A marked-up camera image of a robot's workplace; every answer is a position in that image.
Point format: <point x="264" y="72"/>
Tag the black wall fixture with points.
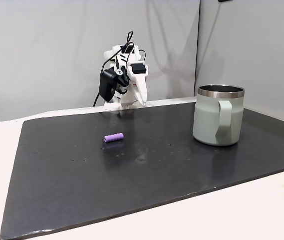
<point x="225" y="0"/>

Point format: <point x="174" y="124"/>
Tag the black oval camera box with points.
<point x="107" y="85"/>

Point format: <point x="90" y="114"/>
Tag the black table mat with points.
<point x="121" y="180"/>

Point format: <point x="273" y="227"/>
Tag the sage green steel mug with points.
<point x="207" y="120"/>

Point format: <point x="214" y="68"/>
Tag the purple ribbed pen grip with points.
<point x="114" y="137"/>

